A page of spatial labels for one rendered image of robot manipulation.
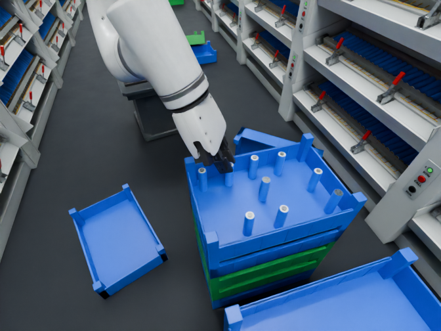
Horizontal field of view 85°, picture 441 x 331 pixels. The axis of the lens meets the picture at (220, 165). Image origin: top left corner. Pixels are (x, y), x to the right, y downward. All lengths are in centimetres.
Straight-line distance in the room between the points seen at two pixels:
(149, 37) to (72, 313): 74
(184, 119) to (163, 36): 12
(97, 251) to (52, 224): 22
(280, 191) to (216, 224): 16
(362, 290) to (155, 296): 54
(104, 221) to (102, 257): 13
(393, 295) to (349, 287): 7
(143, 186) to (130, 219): 15
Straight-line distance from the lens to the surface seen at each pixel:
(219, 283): 59
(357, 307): 50
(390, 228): 95
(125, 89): 105
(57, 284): 93
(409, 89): 89
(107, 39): 46
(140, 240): 88
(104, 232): 94
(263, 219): 51
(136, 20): 37
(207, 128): 42
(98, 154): 123
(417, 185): 83
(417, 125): 83
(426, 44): 79
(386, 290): 53
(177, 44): 38
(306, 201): 56
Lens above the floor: 76
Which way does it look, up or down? 47 degrees down
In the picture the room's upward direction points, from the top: straight up
